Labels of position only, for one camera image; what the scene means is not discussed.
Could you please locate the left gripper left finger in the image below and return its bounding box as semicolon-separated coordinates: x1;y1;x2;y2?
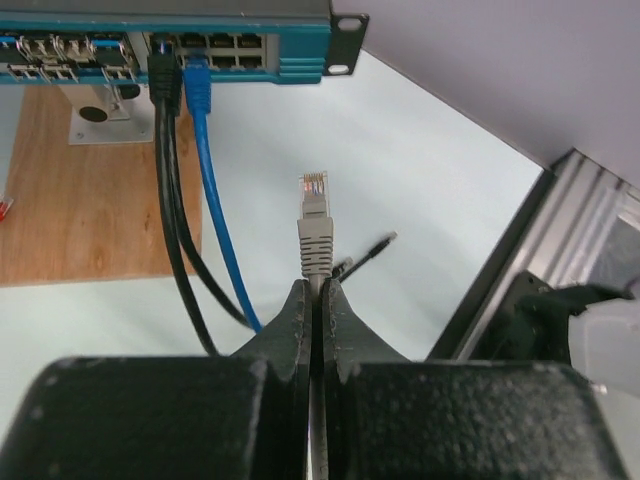
1;280;313;479

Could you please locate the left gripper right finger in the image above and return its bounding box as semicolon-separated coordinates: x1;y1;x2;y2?
320;280;629;479

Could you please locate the grey ethernet cable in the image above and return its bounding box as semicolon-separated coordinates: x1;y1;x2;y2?
295;171;335;480

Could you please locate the blue ethernet cable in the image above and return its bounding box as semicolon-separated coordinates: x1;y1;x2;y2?
182;57;265;334

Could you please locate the wooden base board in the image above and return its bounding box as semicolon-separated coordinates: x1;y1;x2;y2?
1;86;171;286

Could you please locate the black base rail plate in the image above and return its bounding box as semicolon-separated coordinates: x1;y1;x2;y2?
425;171;556;361

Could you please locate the aluminium frame profile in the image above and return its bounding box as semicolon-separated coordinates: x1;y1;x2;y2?
514;150;639;291

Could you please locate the metal switch mount bracket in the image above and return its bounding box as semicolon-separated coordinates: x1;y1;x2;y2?
59;84;154;145

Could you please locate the black network switch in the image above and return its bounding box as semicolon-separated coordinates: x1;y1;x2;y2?
1;0;370;86

